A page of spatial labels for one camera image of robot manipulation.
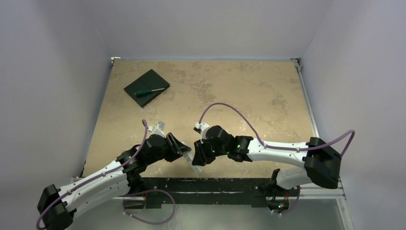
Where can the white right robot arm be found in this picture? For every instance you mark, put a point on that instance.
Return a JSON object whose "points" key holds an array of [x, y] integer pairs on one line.
{"points": [[312, 162]]}

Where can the white remote control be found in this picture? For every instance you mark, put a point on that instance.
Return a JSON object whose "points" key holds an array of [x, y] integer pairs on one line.
{"points": [[188, 157]]}

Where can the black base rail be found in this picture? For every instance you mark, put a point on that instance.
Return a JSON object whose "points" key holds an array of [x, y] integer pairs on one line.
{"points": [[254, 192]]}

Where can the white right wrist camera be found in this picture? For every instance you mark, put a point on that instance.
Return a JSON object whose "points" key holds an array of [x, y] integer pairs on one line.
{"points": [[200, 127]]}

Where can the green handled screwdriver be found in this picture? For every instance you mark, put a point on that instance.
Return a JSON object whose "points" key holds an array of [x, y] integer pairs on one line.
{"points": [[146, 92]]}

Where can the black foam block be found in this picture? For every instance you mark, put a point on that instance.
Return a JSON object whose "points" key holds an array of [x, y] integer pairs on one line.
{"points": [[148, 81]]}

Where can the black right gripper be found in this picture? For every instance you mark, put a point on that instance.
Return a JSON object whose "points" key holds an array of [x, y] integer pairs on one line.
{"points": [[200, 155]]}

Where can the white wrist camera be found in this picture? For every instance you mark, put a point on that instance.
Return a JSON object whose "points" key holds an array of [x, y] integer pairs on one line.
{"points": [[200, 127], [158, 129]]}

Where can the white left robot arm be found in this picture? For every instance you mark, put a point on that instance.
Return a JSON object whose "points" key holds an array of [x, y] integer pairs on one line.
{"points": [[121, 178]]}

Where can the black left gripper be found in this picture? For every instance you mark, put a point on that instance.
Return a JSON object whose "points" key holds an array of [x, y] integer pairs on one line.
{"points": [[176, 148]]}

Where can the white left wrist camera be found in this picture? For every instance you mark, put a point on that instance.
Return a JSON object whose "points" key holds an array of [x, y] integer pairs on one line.
{"points": [[158, 129]]}

